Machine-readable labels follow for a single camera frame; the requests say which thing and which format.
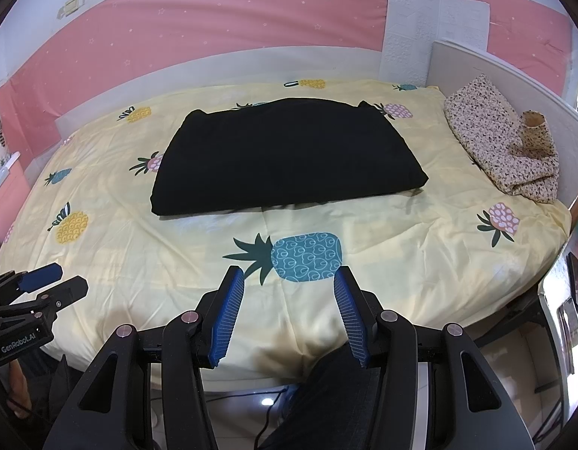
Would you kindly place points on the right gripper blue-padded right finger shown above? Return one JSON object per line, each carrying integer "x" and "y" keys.
{"x": 357, "y": 317}

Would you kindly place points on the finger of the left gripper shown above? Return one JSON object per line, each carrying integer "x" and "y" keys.
{"x": 59, "y": 292}
{"x": 15, "y": 283}

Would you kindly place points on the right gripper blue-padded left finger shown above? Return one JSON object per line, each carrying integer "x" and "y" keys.
{"x": 218, "y": 311}

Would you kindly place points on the large black garment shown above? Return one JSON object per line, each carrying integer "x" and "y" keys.
{"x": 289, "y": 151}

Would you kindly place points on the person's left hand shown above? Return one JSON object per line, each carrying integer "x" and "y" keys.
{"x": 19, "y": 397}

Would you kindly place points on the person's dark trouser leg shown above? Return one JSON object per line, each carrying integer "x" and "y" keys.
{"x": 332, "y": 408}

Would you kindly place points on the yellow pineapple print bedsheet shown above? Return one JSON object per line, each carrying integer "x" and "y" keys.
{"x": 455, "y": 251}

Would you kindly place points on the floral patterned pillow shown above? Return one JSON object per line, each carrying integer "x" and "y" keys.
{"x": 486, "y": 124}

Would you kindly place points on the brown plush toy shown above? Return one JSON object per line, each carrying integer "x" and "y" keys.
{"x": 534, "y": 138}

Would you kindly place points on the white bed headboard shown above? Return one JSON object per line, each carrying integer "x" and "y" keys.
{"x": 452, "y": 65}

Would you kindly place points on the white bed side rail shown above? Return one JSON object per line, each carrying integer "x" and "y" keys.
{"x": 267, "y": 65}

